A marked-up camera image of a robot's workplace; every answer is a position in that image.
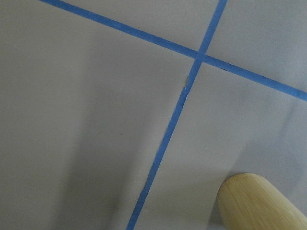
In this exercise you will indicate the bamboo cup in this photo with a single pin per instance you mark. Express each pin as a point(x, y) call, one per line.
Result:
point(248, 201)

